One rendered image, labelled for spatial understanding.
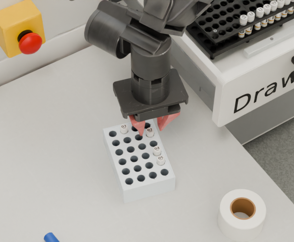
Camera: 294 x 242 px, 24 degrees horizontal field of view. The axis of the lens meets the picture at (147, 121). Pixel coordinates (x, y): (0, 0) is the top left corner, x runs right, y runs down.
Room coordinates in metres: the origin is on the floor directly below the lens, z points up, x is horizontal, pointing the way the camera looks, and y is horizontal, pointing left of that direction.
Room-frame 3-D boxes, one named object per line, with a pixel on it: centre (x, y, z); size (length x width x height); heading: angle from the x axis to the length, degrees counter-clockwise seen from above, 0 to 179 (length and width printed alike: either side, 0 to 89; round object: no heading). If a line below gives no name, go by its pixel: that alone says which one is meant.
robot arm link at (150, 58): (0.68, 0.00, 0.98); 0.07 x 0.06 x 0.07; 54
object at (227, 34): (0.84, -0.18, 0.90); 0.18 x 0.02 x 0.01; 122
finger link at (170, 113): (0.68, -0.01, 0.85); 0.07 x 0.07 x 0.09; 17
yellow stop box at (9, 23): (0.83, 0.21, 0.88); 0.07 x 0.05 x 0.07; 122
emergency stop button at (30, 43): (0.80, 0.19, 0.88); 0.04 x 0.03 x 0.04; 122
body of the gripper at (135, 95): (0.68, -0.01, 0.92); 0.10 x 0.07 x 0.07; 107
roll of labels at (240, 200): (0.53, -0.14, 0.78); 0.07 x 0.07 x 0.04
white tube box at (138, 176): (0.64, 0.01, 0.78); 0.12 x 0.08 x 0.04; 17
